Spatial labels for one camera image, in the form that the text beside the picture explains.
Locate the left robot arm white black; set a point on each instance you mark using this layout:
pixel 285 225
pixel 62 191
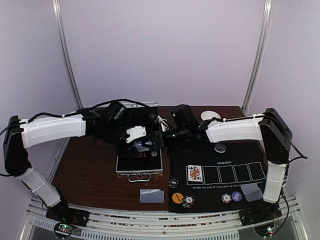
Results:
pixel 110 122

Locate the right aluminium frame post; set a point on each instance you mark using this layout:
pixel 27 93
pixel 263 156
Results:
pixel 257 64

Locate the orange white bowl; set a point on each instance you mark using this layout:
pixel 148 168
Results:
pixel 209 114

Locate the left aluminium frame post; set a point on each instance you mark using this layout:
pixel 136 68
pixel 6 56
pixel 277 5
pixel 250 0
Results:
pixel 65 53

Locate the front aluminium rail base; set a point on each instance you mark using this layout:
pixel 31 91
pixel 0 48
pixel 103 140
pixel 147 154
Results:
pixel 113 224

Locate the aluminium poker case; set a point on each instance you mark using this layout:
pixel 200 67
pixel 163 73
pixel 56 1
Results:
pixel 132 167

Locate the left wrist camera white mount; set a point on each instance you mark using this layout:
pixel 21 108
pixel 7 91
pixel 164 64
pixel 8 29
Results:
pixel 135 132

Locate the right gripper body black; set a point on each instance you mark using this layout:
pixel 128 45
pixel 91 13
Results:
pixel 162 137

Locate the black poker mat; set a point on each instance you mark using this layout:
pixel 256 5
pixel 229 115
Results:
pixel 243 162

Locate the orange big blind button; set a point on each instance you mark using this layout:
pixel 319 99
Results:
pixel 177 198

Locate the blue playing card deck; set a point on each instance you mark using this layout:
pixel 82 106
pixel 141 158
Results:
pixel 142 146

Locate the aluminium frame post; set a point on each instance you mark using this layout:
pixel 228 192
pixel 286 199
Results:
pixel 65 53
pixel 257 64

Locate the right chip stack in case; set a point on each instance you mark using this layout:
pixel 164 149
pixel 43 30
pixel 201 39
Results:
pixel 154 153

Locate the clear acrylic dealer button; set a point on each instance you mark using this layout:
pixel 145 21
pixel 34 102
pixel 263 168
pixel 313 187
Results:
pixel 220 148

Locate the left round circuit board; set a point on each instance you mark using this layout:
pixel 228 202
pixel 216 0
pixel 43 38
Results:
pixel 63 230

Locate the red dice row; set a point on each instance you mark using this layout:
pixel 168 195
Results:
pixel 142 156

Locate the black 100 poker chip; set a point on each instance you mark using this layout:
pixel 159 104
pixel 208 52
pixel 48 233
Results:
pixel 173 183

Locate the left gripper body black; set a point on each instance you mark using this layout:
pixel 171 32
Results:
pixel 115 132

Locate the purple small blind button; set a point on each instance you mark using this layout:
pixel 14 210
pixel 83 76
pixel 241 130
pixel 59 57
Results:
pixel 236 196

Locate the face-up queen card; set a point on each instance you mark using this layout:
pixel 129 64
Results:
pixel 194 173

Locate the round circuit board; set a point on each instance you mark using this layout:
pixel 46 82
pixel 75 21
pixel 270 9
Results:
pixel 63 230
pixel 267 230

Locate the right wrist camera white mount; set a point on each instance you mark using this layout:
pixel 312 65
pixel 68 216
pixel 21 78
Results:
pixel 158 120

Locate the dealt card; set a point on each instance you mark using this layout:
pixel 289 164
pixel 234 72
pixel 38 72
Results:
pixel 254 196
pixel 158 197
pixel 250 188
pixel 145 195

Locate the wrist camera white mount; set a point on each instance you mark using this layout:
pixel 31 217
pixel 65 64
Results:
pixel 158 120
pixel 135 132

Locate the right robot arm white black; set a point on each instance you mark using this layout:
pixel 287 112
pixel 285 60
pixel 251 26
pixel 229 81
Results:
pixel 268 128

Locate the right round circuit board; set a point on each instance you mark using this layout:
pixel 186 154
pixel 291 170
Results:
pixel 267 230

